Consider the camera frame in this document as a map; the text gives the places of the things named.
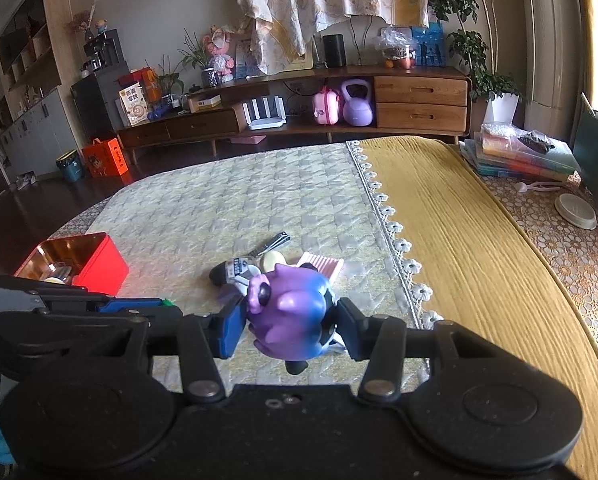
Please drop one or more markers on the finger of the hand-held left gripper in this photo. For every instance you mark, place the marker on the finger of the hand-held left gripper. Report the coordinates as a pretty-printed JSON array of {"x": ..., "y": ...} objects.
[
  {"x": 69, "y": 332},
  {"x": 129, "y": 305}
]

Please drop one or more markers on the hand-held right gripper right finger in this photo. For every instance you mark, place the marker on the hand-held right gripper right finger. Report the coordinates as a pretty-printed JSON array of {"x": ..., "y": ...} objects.
[{"x": 354, "y": 330}]

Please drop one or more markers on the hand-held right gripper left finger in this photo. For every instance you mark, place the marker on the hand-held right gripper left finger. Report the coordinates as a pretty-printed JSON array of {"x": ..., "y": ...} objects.
[{"x": 231, "y": 332}]

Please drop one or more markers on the red tin box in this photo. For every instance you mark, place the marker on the red tin box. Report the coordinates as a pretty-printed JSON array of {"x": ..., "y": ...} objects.
[{"x": 104, "y": 270}]

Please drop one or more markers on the white bottle yellow label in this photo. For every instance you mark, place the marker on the white bottle yellow label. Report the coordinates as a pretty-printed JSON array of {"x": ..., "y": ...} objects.
[{"x": 54, "y": 280}]

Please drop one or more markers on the purple toy figure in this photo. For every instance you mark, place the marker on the purple toy figure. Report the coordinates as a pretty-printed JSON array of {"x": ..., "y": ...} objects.
[{"x": 289, "y": 310}]

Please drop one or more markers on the small black bottle white label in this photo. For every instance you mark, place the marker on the small black bottle white label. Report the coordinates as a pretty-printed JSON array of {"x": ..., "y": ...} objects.
[{"x": 231, "y": 270}]

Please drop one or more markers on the pink ridged comb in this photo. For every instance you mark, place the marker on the pink ridged comb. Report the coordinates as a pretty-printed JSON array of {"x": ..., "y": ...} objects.
[{"x": 326, "y": 266}]

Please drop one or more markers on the beige oval piece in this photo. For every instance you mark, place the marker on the beige oval piece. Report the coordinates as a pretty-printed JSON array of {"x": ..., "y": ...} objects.
[{"x": 271, "y": 261}]

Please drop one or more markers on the silver nail clipper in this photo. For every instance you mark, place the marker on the silver nail clipper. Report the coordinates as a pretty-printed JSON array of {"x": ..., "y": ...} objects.
[{"x": 271, "y": 242}]

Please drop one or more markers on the white shoes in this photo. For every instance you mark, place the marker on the white shoes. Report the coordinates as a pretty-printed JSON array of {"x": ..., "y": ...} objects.
[{"x": 26, "y": 181}]

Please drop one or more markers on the cream quilted table mat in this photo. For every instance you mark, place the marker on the cream quilted table mat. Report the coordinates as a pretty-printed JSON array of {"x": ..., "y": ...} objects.
[{"x": 229, "y": 195}]

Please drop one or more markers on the yellow cloth with lace trim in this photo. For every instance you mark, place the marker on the yellow cloth with lace trim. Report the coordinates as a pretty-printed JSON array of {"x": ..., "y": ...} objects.
[{"x": 479, "y": 260}]

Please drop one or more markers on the orange paper bag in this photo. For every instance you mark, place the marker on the orange paper bag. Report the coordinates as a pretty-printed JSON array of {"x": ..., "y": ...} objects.
[{"x": 104, "y": 160}]

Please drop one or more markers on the teal bucket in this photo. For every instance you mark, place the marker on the teal bucket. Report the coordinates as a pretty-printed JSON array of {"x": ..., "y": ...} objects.
[{"x": 71, "y": 167}]

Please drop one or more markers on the pink tray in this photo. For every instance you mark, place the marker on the pink tray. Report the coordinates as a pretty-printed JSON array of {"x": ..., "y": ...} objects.
[{"x": 247, "y": 139}]

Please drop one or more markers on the wooden TV cabinet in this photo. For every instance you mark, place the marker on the wooden TV cabinet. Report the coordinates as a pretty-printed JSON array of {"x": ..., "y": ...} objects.
[{"x": 204, "y": 125}]

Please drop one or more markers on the blue toy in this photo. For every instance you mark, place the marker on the blue toy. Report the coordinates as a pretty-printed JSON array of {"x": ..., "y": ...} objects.
[{"x": 159, "y": 111}]

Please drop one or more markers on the white printed snack box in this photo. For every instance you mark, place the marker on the white printed snack box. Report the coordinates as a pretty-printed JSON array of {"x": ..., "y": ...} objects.
[{"x": 133, "y": 105}]

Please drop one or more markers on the black mini fridge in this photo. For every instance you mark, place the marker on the black mini fridge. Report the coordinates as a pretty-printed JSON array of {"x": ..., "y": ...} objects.
[{"x": 96, "y": 105}]

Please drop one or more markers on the small brown cardboard box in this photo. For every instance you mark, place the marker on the small brown cardboard box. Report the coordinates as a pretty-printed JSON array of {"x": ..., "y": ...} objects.
[{"x": 204, "y": 104}]

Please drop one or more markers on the white router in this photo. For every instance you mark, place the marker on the white router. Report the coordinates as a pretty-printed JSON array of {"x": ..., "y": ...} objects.
[{"x": 264, "y": 117}]

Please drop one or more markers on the orange red gift bag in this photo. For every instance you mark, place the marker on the orange red gift bag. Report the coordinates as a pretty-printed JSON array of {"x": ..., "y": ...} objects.
[{"x": 146, "y": 85}]

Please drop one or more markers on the purple kettlebell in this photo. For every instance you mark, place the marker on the purple kettlebell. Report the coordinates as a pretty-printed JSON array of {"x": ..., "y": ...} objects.
[{"x": 357, "y": 107}]

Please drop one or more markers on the light wooden cabinet drawer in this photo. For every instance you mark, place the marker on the light wooden cabinet drawer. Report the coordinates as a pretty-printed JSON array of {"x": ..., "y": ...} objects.
[
  {"x": 419, "y": 91},
  {"x": 419, "y": 116}
]

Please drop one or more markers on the black teapot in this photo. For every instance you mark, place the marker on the black teapot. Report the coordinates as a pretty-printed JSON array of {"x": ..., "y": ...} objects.
[{"x": 194, "y": 89}]

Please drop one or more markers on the pink toy suitcase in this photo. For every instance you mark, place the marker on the pink toy suitcase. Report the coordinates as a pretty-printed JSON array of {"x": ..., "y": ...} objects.
[{"x": 326, "y": 106}]

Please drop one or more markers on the small green potted plant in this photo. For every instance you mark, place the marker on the small green potted plant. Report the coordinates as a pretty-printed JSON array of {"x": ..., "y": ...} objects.
[{"x": 169, "y": 82}]

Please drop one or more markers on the stack of books and folders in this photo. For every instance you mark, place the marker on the stack of books and folders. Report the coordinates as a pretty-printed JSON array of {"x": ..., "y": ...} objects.
[{"x": 509, "y": 160}]

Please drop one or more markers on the grassy plant in patterned pot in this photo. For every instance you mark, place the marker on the grassy plant in patterned pot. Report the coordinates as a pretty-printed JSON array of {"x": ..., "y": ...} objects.
[{"x": 209, "y": 77}]

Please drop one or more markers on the white round dish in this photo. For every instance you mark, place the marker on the white round dish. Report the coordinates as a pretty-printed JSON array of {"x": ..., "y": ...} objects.
[{"x": 575, "y": 211}]

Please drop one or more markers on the black coffee machine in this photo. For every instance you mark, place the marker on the black coffee machine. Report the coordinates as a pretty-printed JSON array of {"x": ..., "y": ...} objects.
[{"x": 104, "y": 52}]

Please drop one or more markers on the pink plush doll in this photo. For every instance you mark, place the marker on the pink plush doll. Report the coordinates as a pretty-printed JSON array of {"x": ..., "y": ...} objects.
[{"x": 221, "y": 55}]

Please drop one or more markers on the white planter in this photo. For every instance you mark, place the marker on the white planter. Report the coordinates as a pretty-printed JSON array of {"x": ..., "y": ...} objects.
[{"x": 503, "y": 107}]

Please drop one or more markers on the blue printed box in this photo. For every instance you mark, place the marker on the blue printed box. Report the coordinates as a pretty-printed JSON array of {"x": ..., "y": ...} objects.
[{"x": 246, "y": 60}]

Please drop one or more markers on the yellow case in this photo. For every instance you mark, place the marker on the yellow case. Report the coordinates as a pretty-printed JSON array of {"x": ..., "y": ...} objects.
[{"x": 296, "y": 62}]

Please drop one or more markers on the black speaker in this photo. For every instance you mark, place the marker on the black speaker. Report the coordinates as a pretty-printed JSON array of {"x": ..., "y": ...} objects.
[{"x": 334, "y": 51}]

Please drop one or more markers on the small figurine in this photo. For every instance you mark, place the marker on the small figurine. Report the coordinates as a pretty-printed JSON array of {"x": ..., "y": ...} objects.
[{"x": 101, "y": 26}]

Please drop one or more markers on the vase with dried flowers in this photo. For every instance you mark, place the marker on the vase with dried flowers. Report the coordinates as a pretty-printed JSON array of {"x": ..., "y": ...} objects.
[{"x": 86, "y": 25}]

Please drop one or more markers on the clear plastic bag of fruit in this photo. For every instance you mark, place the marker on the clear plastic bag of fruit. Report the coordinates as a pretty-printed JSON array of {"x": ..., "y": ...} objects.
[{"x": 396, "y": 47}]

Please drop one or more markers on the grey scalloped chair back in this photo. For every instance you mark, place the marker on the grey scalloped chair back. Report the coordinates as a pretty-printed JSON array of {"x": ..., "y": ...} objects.
[{"x": 364, "y": 35}]

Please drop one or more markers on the blue gift bag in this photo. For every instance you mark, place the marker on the blue gift bag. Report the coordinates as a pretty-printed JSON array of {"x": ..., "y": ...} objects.
[{"x": 431, "y": 45}]

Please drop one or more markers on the tall potted tree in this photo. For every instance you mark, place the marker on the tall potted tree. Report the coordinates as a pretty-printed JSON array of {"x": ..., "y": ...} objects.
[{"x": 466, "y": 45}]

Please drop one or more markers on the floral patterned hanging cloth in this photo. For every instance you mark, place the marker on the floral patterned hanging cloth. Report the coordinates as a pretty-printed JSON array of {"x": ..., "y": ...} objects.
[{"x": 329, "y": 0}]

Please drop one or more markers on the white floor air conditioner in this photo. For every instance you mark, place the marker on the white floor air conditioner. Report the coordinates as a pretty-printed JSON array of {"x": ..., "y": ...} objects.
[{"x": 554, "y": 35}]

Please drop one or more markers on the wooden wall shelf unit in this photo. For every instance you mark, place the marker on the wooden wall shelf unit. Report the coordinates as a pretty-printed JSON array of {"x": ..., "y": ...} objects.
[{"x": 29, "y": 60}]

